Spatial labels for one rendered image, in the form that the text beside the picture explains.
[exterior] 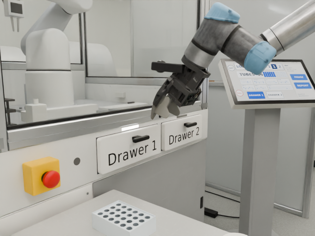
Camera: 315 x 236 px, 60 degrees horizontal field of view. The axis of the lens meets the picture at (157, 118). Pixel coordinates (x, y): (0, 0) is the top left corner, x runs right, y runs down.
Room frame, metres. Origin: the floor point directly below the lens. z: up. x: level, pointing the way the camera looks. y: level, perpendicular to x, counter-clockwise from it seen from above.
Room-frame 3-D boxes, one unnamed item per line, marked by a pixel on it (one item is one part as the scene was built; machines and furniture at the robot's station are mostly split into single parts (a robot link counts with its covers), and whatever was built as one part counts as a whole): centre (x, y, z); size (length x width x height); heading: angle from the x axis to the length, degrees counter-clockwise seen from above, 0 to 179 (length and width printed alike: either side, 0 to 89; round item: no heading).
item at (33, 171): (0.62, 0.27, 0.88); 0.07 x 0.05 x 0.07; 142
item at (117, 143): (0.89, 0.08, 0.87); 0.29 x 0.02 x 0.11; 142
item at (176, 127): (1.14, -0.11, 0.87); 0.29 x 0.02 x 0.11; 142
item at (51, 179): (0.60, 0.25, 0.88); 0.04 x 0.03 x 0.04; 142
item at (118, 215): (0.58, 0.08, 0.78); 0.12 x 0.08 x 0.04; 51
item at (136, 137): (0.87, 0.06, 0.91); 0.07 x 0.04 x 0.01; 142
